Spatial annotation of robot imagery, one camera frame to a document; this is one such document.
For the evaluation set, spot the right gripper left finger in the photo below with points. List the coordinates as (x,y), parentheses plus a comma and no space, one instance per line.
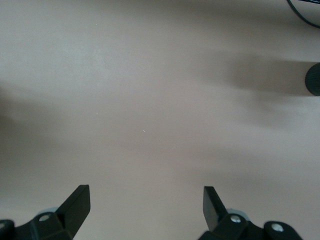
(72,215)

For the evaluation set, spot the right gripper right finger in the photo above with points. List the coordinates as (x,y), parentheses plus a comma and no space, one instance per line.
(212,212)

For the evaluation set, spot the black foam cylinder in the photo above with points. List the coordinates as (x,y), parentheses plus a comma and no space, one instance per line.
(313,80)

